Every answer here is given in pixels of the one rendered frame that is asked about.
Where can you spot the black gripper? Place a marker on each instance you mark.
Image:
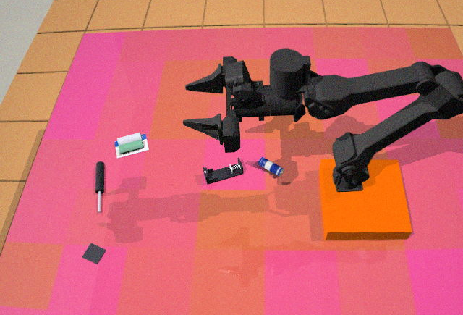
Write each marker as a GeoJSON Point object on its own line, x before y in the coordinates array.
{"type": "Point", "coordinates": [227, 130]}

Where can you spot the dark grey square tile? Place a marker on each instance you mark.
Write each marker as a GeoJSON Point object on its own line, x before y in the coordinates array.
{"type": "Point", "coordinates": [94, 253]}

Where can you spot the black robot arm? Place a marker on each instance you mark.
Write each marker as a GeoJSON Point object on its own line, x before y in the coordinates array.
{"type": "Point", "coordinates": [327, 96]}

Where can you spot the blue and white battery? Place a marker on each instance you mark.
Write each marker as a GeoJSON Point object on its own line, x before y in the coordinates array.
{"type": "Point", "coordinates": [270, 166]}

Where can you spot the black-handled screwdriver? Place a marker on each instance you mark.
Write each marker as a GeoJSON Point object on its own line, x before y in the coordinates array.
{"type": "Point", "coordinates": [99, 176]}

